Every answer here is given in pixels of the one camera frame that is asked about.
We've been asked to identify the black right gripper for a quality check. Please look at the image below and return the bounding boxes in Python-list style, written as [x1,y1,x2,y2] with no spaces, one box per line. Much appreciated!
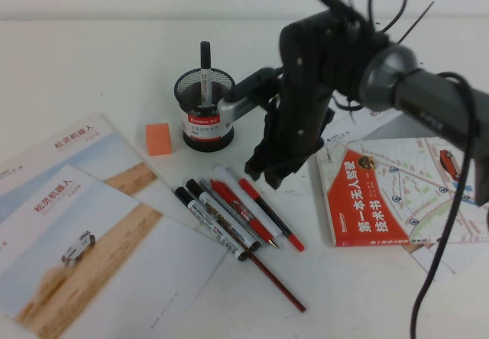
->
[244,8,374,192]

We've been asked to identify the red and black pen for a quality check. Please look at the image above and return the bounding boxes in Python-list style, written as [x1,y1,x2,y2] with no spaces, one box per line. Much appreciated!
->
[238,177,306,252]

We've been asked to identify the red gel pen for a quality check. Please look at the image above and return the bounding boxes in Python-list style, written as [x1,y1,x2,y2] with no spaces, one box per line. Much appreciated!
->
[209,179,280,250]

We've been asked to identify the grey pen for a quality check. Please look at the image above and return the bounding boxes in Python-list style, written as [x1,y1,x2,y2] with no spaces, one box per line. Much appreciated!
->
[199,179,217,205]

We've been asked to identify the black mesh pen holder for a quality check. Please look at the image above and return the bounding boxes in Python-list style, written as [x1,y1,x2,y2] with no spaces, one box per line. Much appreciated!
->
[174,66,238,152]

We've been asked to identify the black capped white pen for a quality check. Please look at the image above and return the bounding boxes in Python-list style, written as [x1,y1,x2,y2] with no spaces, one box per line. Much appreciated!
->
[199,40,214,110]

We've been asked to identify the white marker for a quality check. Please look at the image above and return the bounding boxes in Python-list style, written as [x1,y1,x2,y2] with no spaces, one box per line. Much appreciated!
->
[213,164,284,237]

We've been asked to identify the black whiteboard marker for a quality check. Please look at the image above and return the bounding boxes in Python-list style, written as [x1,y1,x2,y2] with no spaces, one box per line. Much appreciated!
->
[185,178,262,251]

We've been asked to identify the short black capped marker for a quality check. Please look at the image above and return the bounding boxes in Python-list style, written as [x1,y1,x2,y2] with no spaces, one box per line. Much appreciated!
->
[174,186,248,263]

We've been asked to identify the red map cover book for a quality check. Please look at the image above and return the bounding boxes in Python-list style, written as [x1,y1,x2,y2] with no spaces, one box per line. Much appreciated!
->
[316,137,489,248]

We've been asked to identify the orange rectangular block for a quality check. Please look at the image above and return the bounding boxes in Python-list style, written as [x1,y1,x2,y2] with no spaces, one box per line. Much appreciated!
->
[146,122,173,157]

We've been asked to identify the dark red pencil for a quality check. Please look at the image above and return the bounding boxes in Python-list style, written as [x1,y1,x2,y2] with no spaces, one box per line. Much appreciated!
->
[247,251,307,313]

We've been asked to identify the robot brochure desert photo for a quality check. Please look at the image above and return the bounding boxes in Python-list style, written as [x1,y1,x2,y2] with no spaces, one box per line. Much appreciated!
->
[0,112,199,226]
[0,163,227,333]

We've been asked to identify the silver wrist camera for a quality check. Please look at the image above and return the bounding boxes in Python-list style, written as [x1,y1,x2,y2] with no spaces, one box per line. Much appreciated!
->
[217,66,284,127]

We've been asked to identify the looped black cable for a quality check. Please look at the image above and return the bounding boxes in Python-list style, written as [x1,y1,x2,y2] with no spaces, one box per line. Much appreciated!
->
[365,0,410,35]

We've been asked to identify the long black arm cable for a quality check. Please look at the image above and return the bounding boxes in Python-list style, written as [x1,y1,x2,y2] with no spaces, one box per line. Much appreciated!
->
[410,70,483,339]

